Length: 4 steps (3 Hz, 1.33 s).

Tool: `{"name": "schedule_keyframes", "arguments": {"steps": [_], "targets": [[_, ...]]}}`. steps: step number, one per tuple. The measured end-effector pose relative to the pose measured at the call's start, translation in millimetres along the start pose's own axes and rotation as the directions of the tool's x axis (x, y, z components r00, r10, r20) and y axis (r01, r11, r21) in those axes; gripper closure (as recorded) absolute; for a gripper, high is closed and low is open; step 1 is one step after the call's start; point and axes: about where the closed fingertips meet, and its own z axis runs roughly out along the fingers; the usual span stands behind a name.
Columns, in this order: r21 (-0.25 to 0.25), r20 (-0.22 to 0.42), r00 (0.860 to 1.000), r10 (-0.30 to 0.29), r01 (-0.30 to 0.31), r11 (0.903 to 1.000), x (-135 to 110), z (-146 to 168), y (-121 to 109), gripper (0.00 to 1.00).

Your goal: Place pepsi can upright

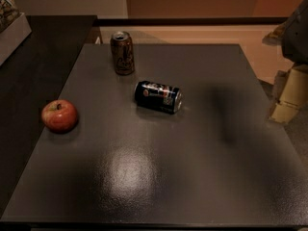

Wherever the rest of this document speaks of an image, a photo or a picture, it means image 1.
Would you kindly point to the white box at left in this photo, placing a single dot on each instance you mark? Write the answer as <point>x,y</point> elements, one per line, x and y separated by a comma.
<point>14,28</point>

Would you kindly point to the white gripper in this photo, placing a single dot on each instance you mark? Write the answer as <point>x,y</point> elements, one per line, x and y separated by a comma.
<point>296,38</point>

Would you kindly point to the brown soda can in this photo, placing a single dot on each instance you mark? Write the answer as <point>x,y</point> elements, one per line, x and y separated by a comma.
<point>122,51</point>

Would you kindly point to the blue pepsi can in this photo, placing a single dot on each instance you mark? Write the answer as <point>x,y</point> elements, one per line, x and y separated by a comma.
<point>159,97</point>

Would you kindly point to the dark wall rail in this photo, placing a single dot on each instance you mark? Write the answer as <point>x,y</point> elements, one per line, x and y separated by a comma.
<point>214,21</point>

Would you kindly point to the red apple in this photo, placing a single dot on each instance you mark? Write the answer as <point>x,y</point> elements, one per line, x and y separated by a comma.
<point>59,116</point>

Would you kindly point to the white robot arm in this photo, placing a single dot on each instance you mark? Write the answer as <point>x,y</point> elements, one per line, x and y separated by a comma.
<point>293,35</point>

